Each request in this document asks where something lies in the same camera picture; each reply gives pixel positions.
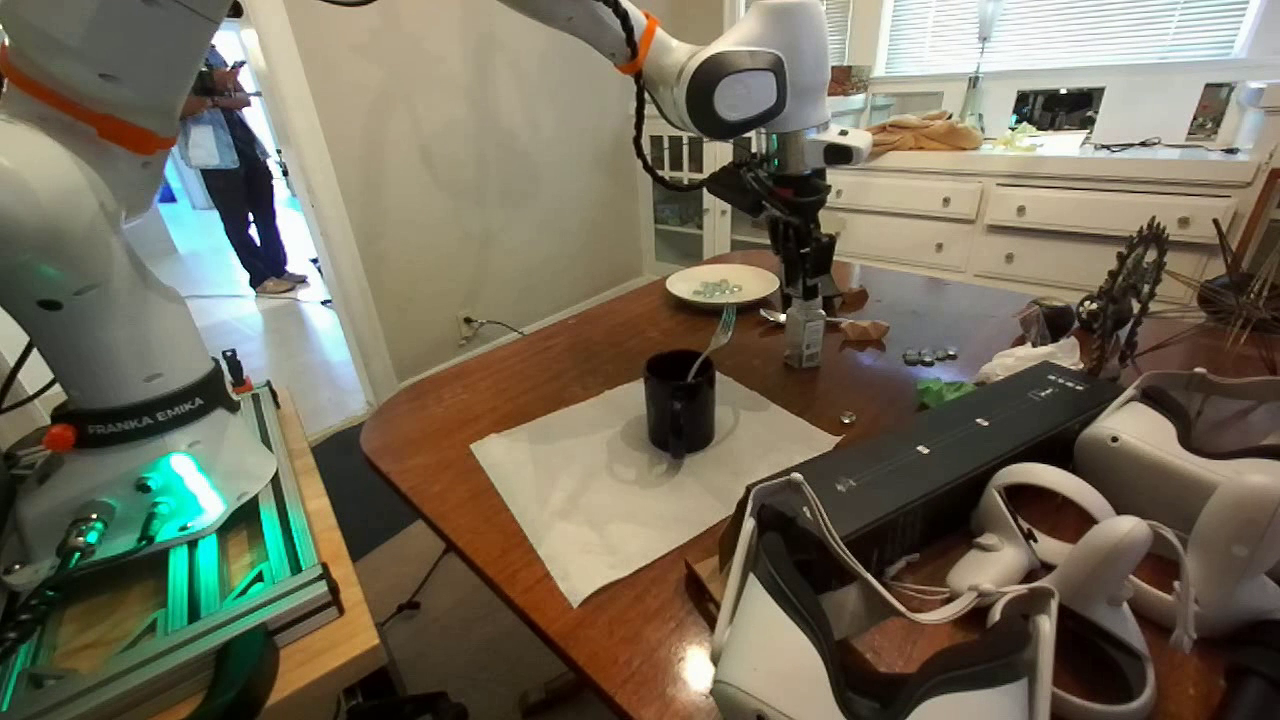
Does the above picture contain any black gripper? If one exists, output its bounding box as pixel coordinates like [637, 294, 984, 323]
[765, 196, 848, 304]

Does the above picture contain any glass shaker container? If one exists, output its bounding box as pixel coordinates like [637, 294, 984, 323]
[782, 300, 828, 377]

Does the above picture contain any brown cork stopper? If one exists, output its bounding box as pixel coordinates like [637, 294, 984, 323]
[836, 310, 892, 356]

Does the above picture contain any silver fork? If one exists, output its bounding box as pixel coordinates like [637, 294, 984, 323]
[686, 304, 739, 393]

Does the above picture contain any white round plate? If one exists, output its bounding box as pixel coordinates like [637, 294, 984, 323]
[662, 254, 783, 310]

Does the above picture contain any black mug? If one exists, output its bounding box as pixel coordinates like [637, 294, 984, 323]
[639, 343, 725, 458]

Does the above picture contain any brown wicker basket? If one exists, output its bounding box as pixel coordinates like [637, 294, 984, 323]
[869, 109, 987, 165]

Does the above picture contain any long black box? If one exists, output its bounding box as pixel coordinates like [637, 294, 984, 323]
[790, 358, 1130, 549]

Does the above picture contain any white crumpled tissue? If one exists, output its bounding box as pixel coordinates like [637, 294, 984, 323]
[971, 330, 1092, 389]

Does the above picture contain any white dresser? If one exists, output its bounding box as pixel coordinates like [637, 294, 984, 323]
[637, 113, 1280, 323]

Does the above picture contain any white cloth mat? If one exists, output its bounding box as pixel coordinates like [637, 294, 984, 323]
[467, 369, 844, 610]

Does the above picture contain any white VR controller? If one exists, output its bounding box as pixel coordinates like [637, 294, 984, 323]
[940, 458, 1139, 604]
[1012, 512, 1159, 720]

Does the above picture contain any window with white blinds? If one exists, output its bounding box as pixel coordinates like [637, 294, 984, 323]
[875, 0, 1262, 80]

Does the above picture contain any person in dark trousers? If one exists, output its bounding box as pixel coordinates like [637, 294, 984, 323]
[177, 42, 311, 300]

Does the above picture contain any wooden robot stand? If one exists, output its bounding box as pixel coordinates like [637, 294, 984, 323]
[198, 385, 394, 720]

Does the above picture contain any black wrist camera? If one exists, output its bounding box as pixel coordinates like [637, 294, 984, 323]
[702, 153, 791, 216]

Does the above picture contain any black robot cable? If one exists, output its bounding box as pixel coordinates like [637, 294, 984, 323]
[593, 0, 806, 205]

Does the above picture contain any dark metal chain sculpture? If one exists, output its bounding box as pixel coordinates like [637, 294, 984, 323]
[1069, 213, 1177, 381]

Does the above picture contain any small photo frame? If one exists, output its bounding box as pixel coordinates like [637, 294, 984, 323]
[1183, 77, 1242, 142]

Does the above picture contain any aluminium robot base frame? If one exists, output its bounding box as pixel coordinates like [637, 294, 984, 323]
[0, 385, 339, 720]

